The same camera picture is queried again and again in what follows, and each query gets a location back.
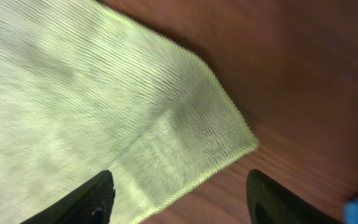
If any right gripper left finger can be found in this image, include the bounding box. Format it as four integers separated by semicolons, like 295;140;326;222
22;170;116;224

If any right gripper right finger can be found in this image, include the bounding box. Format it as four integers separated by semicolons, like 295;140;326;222
246;169;340;224

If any green microfiber cloth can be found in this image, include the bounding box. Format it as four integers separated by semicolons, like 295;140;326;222
0;0;258;223

